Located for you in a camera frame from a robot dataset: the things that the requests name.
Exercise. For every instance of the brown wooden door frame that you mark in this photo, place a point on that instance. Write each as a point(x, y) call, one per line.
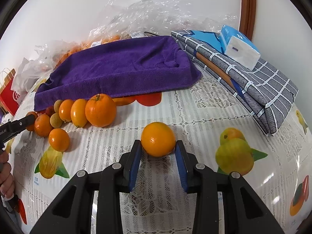
point(247, 18)

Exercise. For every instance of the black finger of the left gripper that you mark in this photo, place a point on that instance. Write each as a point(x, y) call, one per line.
point(13, 128)

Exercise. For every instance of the person's left hand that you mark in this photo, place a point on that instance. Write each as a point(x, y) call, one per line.
point(6, 178)

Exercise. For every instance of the oval orange fruit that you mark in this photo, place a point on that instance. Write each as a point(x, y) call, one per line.
point(77, 113)

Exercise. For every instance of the small green-brown fruit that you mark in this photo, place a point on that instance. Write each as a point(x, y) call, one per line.
point(56, 121)
point(56, 105)

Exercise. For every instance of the purple towel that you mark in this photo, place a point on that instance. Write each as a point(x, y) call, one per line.
point(121, 68)

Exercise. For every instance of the small orange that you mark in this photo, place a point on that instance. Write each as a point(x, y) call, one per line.
point(59, 140)
point(65, 110)
point(30, 127)
point(42, 126)

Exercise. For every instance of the small green-brown fruit lower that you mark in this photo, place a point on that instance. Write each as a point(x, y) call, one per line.
point(56, 121)

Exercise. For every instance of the small red fruit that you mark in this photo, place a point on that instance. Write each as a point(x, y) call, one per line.
point(50, 111)

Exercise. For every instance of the blue white tissue pack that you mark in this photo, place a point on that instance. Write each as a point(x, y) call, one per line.
point(238, 47)

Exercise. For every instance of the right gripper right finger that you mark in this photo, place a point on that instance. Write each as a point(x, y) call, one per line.
point(244, 211)

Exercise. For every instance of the grey checked folded cloth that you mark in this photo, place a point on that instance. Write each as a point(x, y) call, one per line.
point(265, 92)

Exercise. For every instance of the red paper gift bag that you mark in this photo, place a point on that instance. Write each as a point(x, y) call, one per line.
point(9, 98)

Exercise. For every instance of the small green-brown fruit upper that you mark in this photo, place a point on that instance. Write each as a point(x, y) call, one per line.
point(56, 105)

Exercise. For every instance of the white plastic bag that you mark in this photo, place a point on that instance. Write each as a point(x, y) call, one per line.
point(28, 74)

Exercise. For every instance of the clear plastic bag of fruit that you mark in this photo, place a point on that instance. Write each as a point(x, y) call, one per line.
point(124, 22)

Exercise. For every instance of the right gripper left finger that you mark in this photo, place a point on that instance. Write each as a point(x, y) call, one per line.
point(71, 209)

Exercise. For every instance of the large orange with stem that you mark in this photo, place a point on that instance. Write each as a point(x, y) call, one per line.
point(100, 110)

